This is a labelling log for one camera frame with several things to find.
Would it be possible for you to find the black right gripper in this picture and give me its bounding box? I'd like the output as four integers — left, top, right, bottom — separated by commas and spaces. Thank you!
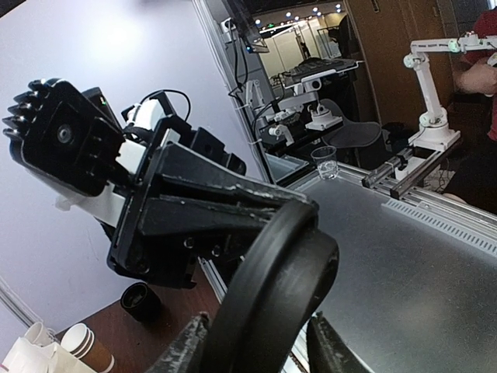
107, 126, 311, 289

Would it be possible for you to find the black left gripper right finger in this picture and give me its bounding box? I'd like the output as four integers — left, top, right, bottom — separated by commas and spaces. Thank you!
306, 312, 371, 373

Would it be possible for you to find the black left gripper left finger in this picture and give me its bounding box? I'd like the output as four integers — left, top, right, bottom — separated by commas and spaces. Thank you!
146, 313, 210, 373

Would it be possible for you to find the stack of brown paper cups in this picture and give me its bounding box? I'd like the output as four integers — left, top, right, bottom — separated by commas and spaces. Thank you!
61, 322, 116, 373

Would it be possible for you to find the small white background robot arm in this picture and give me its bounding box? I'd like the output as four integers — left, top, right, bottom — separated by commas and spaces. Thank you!
306, 32, 496, 372

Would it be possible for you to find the stack of black lids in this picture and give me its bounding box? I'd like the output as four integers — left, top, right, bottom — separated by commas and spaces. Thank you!
120, 282, 162, 323

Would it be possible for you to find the paper cakes bag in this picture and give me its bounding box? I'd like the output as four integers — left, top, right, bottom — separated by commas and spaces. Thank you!
1, 322, 95, 373

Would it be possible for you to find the clear plastic cup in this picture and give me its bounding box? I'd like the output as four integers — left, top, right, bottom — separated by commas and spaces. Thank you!
311, 146, 339, 180

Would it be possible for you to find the person in red shirt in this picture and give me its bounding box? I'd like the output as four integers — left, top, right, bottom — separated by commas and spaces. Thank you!
442, 9, 497, 214

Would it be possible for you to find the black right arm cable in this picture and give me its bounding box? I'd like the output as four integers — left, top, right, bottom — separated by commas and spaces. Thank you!
139, 89, 192, 125

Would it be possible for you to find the right aluminium frame post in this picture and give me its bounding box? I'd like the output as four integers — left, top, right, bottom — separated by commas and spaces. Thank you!
193, 0, 276, 183

